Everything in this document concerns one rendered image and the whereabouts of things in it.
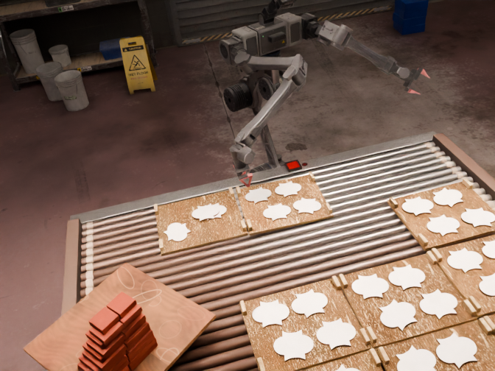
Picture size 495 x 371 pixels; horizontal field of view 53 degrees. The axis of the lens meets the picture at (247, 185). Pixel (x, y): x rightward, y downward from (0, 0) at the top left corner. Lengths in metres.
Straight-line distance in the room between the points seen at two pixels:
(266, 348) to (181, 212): 0.90
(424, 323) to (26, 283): 2.78
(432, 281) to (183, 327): 1.00
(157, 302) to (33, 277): 2.03
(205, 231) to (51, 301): 1.60
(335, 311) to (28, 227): 2.96
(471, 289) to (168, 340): 1.18
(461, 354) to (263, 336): 0.69
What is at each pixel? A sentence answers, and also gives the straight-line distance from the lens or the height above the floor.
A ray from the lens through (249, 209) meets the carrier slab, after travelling 2.44.
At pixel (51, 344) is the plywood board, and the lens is 2.01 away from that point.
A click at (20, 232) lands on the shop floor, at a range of 4.35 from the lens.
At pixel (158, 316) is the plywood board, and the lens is 1.93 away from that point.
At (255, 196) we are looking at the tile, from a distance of 2.50.
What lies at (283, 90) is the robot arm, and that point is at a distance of 2.34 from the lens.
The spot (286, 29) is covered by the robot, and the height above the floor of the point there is 1.49.
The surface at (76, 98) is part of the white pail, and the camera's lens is 5.82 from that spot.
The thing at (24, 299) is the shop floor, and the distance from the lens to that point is 3.78.
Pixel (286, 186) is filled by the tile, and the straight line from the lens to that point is 2.54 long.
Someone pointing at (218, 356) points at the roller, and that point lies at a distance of 1.93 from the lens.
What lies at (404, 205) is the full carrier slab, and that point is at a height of 0.95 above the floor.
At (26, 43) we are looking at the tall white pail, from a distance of 6.67.
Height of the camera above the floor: 2.51
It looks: 38 degrees down
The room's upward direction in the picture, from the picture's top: 7 degrees counter-clockwise
